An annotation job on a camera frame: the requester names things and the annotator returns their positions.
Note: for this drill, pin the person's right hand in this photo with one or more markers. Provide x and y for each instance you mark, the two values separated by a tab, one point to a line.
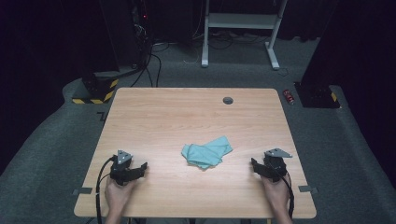
278	194

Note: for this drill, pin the teal cloth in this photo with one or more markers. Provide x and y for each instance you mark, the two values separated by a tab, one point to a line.
205	154

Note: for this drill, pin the grey table grommet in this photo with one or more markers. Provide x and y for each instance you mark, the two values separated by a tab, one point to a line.
228	100

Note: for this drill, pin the white metal desk frame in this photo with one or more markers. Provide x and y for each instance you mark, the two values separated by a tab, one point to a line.
241	21

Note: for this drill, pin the black yellow striped stand base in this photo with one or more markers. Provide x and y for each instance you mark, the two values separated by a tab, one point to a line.
96	90

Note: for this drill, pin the grey tape strip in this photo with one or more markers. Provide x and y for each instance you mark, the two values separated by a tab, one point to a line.
307	189
82	191

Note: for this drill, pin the black floor tape mark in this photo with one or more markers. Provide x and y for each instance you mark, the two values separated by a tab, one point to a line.
102	116

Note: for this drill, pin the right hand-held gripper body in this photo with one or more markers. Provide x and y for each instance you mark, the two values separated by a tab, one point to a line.
275	166

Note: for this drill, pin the red can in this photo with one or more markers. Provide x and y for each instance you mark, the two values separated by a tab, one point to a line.
288	96

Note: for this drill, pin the person's left hand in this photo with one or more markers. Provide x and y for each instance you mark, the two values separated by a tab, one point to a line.
116	197

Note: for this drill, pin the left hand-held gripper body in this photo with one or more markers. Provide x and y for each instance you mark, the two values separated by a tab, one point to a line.
120	171

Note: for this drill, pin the dark equipment rack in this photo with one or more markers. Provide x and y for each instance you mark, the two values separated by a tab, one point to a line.
130	31

